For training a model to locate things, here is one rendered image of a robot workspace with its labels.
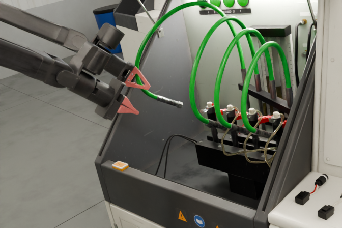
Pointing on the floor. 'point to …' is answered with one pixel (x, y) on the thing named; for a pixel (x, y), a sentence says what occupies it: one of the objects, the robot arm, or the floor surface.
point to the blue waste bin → (106, 12)
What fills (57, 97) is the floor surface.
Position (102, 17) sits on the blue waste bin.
